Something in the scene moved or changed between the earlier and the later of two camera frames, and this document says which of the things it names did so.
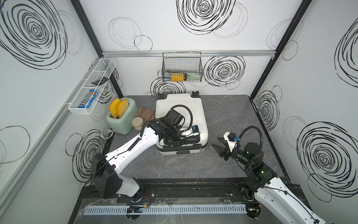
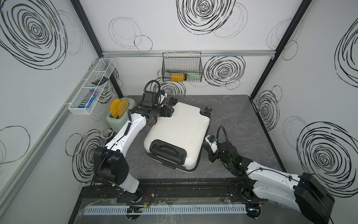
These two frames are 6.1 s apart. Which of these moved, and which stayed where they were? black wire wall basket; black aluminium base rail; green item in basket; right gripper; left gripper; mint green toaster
Moved: left gripper; right gripper
Stayed: green item in basket; black wire wall basket; mint green toaster; black aluminium base rail
